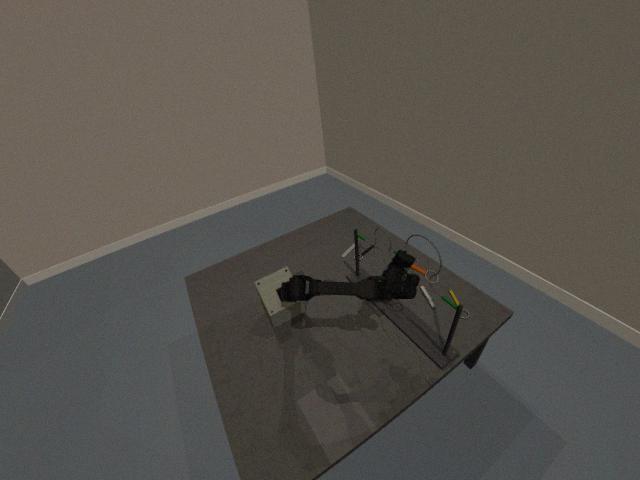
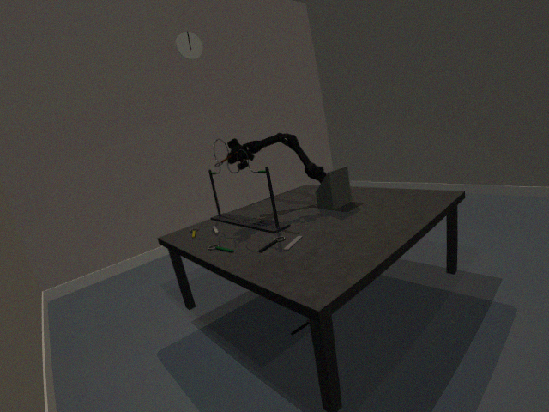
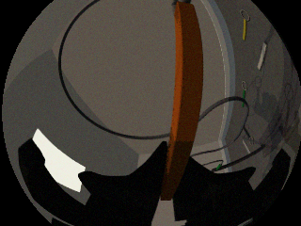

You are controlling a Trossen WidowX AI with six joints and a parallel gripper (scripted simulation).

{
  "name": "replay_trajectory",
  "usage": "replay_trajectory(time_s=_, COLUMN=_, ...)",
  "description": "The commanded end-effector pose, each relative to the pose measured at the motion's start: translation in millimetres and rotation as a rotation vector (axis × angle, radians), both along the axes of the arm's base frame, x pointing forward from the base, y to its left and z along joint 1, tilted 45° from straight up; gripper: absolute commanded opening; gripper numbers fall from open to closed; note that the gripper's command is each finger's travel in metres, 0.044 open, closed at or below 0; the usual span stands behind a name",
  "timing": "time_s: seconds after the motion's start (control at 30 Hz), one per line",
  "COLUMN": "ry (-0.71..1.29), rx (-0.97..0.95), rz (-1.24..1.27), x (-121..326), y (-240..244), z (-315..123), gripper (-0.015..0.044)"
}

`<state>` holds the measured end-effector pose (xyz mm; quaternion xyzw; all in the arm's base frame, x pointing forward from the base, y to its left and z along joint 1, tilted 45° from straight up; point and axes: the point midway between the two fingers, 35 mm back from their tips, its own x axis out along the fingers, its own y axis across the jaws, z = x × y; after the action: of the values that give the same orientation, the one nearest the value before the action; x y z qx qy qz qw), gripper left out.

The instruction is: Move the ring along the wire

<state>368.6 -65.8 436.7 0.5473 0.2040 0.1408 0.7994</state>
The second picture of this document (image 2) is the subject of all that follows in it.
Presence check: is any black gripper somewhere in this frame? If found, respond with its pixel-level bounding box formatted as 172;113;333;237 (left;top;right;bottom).
227;138;248;170

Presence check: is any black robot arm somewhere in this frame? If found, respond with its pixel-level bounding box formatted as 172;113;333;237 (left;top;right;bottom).
237;133;327;183

